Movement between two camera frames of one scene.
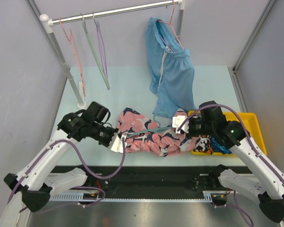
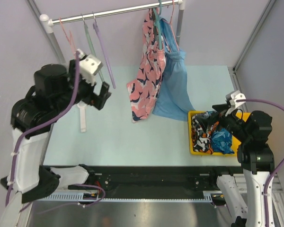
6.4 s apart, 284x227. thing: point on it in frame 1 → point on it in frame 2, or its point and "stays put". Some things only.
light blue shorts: [171, 72] stays put
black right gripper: [190, 119] → [207, 121]
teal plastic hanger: [160, 129] → [157, 18]
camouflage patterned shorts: [203, 144] stays put
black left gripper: [112, 130] → [92, 98]
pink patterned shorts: [144, 135] → [144, 88]
